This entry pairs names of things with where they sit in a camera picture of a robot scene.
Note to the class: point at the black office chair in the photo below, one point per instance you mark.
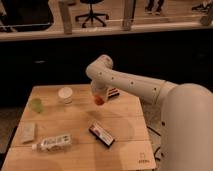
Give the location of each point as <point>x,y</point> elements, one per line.
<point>91,15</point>

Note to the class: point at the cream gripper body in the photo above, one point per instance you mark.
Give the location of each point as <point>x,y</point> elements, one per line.
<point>99,90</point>

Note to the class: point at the striped chocolate bar pack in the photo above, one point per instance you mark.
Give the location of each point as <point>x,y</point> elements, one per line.
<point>112,92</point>

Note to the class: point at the green plastic cup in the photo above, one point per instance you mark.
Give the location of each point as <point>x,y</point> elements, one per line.
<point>36,105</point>

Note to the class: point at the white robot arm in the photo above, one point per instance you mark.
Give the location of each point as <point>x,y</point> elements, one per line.
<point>186,114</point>

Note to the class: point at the grey sponge block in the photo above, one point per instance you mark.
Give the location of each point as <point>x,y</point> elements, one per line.
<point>27,132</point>

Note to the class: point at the wooden table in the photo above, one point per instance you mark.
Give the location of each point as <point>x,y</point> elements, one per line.
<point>122,117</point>

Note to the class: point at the clear plastic bottle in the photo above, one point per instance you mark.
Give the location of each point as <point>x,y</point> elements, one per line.
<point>53,143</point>

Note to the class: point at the black red snack box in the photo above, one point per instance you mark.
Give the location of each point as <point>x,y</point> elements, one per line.
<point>101,134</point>

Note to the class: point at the red orange apple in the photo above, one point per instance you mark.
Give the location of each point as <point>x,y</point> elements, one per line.
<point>98,100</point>

